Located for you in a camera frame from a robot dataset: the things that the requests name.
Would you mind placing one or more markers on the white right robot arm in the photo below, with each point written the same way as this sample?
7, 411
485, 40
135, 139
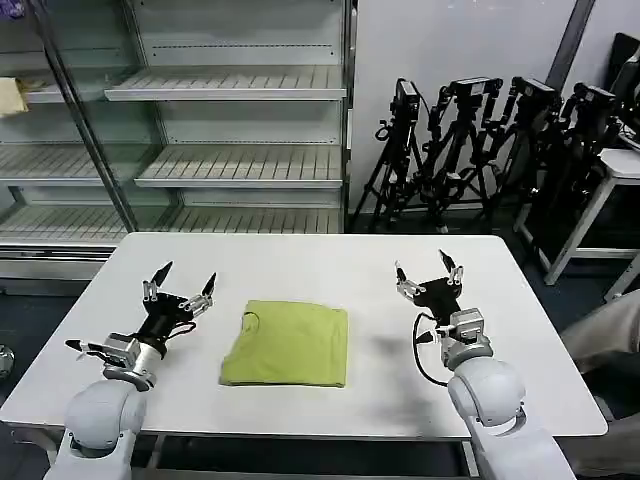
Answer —
490, 385

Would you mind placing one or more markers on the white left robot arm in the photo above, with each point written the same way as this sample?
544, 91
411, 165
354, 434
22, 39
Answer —
110, 400

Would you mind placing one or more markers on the person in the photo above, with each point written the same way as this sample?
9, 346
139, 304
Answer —
607, 332

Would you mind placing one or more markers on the black chair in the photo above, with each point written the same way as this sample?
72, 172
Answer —
627, 75

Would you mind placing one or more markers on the purple item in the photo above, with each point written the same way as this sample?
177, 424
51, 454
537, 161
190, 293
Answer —
12, 10

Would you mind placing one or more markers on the black tripod with wide camera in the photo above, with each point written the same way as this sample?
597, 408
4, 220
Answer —
462, 130

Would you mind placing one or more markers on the dark round object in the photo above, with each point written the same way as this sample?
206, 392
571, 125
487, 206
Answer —
5, 365

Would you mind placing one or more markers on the grey slanted wall pole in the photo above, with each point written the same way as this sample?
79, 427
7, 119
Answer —
570, 45

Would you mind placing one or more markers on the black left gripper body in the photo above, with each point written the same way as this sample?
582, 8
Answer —
167, 315

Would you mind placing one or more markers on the glass door with metal frame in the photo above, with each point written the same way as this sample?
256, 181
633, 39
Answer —
105, 125

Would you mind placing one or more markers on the black tripod with box camera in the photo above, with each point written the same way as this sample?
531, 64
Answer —
400, 145

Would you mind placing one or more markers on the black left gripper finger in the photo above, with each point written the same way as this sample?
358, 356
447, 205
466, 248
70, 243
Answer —
159, 277
206, 292

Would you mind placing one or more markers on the green shirt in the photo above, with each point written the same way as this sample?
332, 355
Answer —
290, 345

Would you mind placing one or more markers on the white empty display shelf rack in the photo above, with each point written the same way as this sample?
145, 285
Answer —
240, 125

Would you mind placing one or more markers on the pale yellow sheet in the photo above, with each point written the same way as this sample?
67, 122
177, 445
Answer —
12, 97

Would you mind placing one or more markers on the white side table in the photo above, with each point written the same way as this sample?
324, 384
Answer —
620, 167

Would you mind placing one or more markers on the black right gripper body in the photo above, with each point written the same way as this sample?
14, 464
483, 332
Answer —
442, 297

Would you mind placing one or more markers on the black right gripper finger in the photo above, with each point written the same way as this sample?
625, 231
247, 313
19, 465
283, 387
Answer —
452, 270
406, 286

